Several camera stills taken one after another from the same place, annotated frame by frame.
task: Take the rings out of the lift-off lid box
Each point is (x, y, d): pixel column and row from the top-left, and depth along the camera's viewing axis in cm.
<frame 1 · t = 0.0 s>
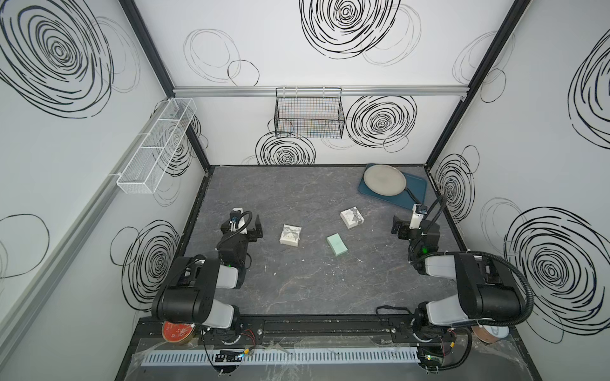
left hand: (245, 216, 89), fingers open
right hand: (409, 218, 92), fingers open
white gift box left: (291, 235, 93), point 4 cm above the table
mint green jewelry box: (337, 244, 93), point 2 cm above the table
grey round pan: (386, 180, 119), on the table
teal tray: (415, 184, 116), on the table

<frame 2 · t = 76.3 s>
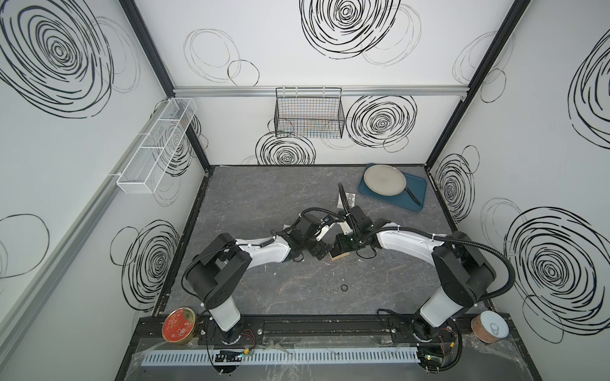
left hand: (322, 237, 91), fingers open
right hand: (337, 246, 89), fingers open
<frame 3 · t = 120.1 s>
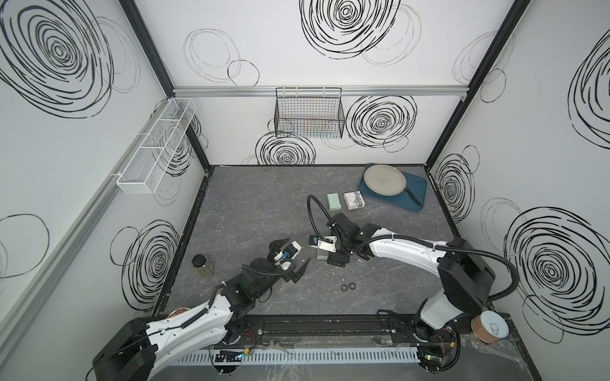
left hand: (298, 248, 78), fingers open
right hand: (331, 247, 86), fingers open
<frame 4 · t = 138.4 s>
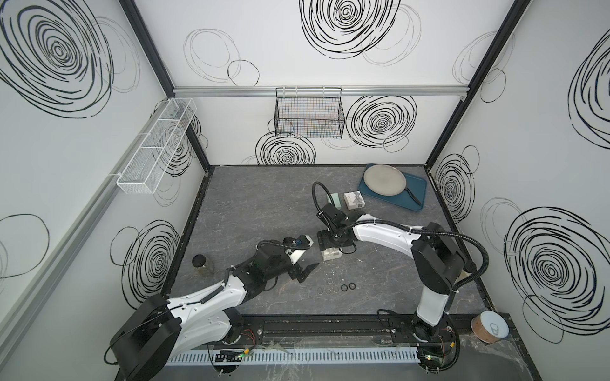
left hand: (309, 252, 80), fingers open
right hand: (327, 244, 89), fingers open
